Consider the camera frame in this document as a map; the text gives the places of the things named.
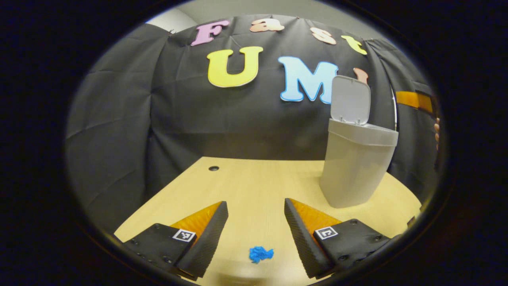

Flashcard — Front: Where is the blue paper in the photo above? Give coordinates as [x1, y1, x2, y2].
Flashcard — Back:
[249, 246, 275, 264]

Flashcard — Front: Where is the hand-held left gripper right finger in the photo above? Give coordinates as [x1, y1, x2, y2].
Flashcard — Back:
[284, 198, 397, 279]

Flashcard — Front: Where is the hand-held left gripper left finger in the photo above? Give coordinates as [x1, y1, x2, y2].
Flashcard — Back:
[123, 201, 229, 281]

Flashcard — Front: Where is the grey desktop garbage bin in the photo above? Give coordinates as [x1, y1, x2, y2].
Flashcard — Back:
[319, 75, 399, 209]

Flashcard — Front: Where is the black backdrop cloth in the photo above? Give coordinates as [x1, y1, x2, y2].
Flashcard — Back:
[65, 15, 441, 235]

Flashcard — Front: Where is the wooden desktop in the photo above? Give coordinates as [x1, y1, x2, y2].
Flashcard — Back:
[114, 156, 422, 286]

